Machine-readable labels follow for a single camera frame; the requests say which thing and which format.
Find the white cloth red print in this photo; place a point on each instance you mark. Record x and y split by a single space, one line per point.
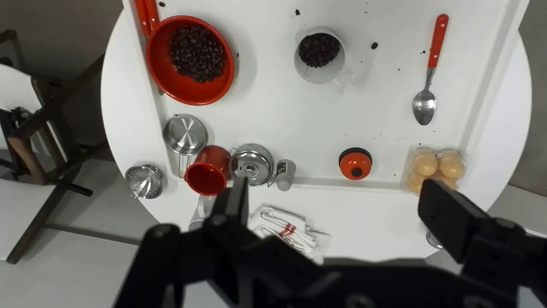
285 227

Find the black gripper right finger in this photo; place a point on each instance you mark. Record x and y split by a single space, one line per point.
456 224

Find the pale round bun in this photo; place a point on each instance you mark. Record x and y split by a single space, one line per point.
425 161
413 181
452 162

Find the tiny silver cup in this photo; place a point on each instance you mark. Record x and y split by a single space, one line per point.
285 174

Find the steel measuring cup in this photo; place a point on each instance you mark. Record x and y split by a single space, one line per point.
186 133

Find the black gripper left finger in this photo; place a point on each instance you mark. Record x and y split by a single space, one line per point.
235 207

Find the dark wooden chair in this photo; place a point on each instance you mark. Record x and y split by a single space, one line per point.
28 159

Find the small round steel dish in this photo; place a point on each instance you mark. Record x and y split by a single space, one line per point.
252 162

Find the red mug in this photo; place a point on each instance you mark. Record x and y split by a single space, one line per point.
208 171

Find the small red object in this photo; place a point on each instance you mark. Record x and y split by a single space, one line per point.
357 164

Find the clear plastic measuring jug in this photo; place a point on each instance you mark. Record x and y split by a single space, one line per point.
319 51

